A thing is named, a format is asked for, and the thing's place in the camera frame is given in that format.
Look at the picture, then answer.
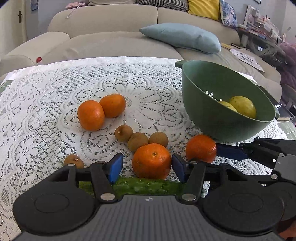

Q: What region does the green cucumber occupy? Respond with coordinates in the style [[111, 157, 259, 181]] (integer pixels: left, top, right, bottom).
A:
[[78, 177, 186, 200]]

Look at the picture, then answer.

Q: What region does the orange mandarin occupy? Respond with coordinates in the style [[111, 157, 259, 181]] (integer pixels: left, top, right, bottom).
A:
[[99, 93, 126, 118], [186, 135, 217, 163], [132, 144, 171, 180], [77, 100, 105, 132]]

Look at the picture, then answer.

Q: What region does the green colander bowl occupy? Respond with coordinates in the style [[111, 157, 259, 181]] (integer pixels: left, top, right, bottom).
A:
[[175, 60, 275, 143]]

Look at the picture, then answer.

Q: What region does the person in purple robe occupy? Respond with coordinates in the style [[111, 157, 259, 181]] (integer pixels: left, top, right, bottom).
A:
[[279, 42, 295, 105]]

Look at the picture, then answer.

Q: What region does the white lace tablecloth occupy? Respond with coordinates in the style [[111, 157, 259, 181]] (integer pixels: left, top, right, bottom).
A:
[[0, 56, 289, 241]]

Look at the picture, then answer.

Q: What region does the printed paper sheet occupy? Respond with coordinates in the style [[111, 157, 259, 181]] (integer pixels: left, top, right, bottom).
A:
[[230, 48, 264, 72]]

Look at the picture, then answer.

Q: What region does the cluttered white desk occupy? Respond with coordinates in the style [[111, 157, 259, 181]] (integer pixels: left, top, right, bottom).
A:
[[238, 5, 283, 58]]

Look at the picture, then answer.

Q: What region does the light blue pillow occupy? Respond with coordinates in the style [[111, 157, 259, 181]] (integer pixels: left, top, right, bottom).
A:
[[139, 23, 221, 54]]

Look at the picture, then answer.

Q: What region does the blue patterned cushion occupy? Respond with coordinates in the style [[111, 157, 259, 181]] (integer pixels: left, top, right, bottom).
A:
[[219, 0, 238, 30]]

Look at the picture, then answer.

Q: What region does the beige sofa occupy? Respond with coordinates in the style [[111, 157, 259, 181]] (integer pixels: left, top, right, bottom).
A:
[[1, 4, 282, 100]]

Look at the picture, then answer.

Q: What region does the yellow cushion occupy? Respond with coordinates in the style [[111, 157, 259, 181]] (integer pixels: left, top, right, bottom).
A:
[[188, 0, 221, 21]]

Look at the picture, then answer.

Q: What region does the grey cushion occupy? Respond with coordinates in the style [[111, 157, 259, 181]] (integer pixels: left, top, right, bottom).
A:
[[137, 0, 189, 12]]

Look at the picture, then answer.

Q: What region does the pink item on sofa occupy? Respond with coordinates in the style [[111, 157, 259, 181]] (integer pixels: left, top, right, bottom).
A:
[[65, 1, 89, 9]]

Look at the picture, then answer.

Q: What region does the beige cushion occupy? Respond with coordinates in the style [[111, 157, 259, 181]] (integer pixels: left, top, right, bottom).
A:
[[88, 0, 137, 6]]

